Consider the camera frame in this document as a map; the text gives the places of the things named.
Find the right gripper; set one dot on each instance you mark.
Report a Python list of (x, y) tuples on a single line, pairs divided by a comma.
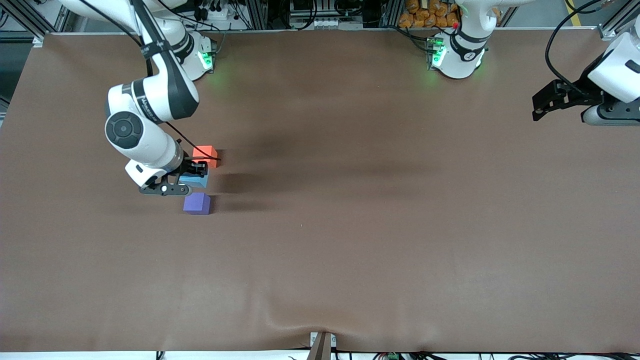
[(191, 166)]

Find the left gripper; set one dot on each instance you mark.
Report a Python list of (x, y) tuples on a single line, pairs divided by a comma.
[(583, 90)]

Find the light blue cube block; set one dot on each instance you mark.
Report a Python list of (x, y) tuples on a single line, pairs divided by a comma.
[(197, 182)]

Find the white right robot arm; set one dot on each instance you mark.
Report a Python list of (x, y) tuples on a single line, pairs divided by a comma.
[(145, 137)]

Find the orange cube block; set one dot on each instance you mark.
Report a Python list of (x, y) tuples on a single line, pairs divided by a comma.
[(205, 150)]

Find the purple cube block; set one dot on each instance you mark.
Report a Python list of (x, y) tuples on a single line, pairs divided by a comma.
[(196, 203)]

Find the bag of orange items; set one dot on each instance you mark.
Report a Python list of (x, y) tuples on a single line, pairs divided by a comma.
[(427, 14)]

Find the brown table mat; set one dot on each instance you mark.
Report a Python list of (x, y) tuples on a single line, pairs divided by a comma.
[(350, 250)]

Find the white power strip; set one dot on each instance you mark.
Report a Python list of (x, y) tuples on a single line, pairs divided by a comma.
[(331, 23)]

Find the green terminal connector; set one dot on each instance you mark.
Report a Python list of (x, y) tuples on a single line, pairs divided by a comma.
[(392, 356)]

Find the aluminium frame corner profile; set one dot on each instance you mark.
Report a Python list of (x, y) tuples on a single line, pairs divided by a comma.
[(617, 22)]

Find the aluminium frame post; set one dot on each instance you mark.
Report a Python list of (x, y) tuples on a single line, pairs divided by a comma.
[(392, 12), (257, 12)]

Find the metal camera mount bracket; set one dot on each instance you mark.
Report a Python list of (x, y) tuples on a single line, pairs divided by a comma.
[(321, 346)]

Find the aluminium frame strut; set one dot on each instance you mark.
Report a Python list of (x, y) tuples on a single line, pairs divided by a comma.
[(30, 17)]

